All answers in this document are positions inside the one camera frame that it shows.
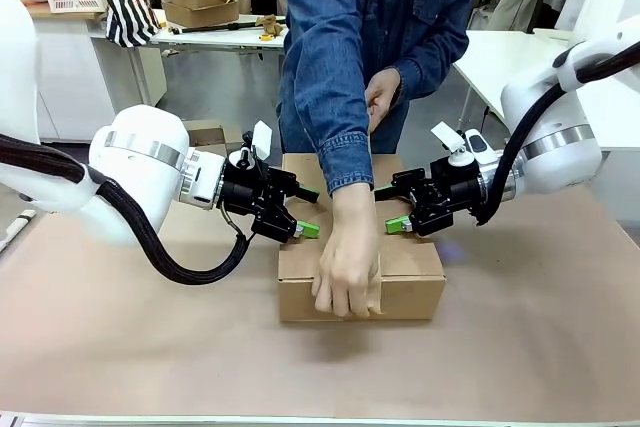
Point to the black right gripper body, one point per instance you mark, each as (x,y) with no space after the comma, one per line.
(457,187)

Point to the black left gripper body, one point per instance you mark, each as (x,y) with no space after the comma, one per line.
(245,189)

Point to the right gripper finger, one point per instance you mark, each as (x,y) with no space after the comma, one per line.
(410,186)
(427,222)

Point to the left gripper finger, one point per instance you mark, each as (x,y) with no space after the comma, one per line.
(280,224)
(287,184)

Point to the brown cardboard shipping box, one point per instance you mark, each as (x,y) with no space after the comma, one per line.
(415,292)

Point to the person right forearm denim sleeve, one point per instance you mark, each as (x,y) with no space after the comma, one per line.
(345,162)

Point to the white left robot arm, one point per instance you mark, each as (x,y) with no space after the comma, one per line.
(140,157)

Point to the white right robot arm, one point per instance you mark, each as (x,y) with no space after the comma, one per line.
(555,117)

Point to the person left forearm denim sleeve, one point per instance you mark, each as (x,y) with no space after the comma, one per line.
(430,67)

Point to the cardboard box on floor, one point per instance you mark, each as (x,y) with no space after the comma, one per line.
(205,134)

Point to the open cardboard box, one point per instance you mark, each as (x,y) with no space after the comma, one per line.
(200,9)

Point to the person right hand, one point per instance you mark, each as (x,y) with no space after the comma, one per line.
(347,277)

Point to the person left hand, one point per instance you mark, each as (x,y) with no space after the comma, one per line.
(382,94)

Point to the white side table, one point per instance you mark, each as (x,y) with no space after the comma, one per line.
(490,62)

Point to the yellow tape roll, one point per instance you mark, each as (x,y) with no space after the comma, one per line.
(265,37)

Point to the white background table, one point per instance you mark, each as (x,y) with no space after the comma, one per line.
(220,41)

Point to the crumpled brown paper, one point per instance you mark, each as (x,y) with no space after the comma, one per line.
(270,24)

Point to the long black rod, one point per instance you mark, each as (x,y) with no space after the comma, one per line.
(215,27)

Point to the person torso in denim shirt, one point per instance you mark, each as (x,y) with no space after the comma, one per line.
(400,7)

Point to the white cabinet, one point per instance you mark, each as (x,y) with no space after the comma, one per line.
(75,97)

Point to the black white striped bag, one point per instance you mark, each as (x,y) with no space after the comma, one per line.
(127,17)

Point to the white stick with black band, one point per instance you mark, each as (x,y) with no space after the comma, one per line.
(17,224)

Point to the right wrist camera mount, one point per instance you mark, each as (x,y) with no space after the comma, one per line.
(452,147)

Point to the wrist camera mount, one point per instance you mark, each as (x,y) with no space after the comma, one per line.
(262,139)
(452,147)

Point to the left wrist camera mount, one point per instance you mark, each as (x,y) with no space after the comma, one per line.
(262,139)

